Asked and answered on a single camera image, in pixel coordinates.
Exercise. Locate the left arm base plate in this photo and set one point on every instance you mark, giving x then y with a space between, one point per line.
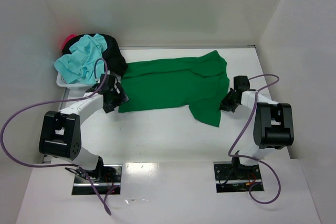
110 180

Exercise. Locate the pink red t shirt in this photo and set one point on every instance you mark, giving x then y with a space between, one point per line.
68 39

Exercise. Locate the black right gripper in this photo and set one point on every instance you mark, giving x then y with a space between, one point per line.
227 103

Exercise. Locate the green t shirt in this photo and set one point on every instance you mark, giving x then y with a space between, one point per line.
200 83

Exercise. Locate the black t shirt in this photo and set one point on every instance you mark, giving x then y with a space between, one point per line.
112 55

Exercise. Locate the light blue t shirt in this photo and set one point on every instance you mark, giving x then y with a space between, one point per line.
83 64

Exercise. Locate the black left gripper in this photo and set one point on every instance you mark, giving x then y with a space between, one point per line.
119 97

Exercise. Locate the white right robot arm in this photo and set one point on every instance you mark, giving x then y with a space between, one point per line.
273 124

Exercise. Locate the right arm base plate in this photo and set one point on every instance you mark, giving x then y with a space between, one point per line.
237 180

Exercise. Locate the white plastic laundry basket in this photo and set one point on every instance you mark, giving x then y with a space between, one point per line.
60 81

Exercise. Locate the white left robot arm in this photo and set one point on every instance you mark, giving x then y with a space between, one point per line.
61 131

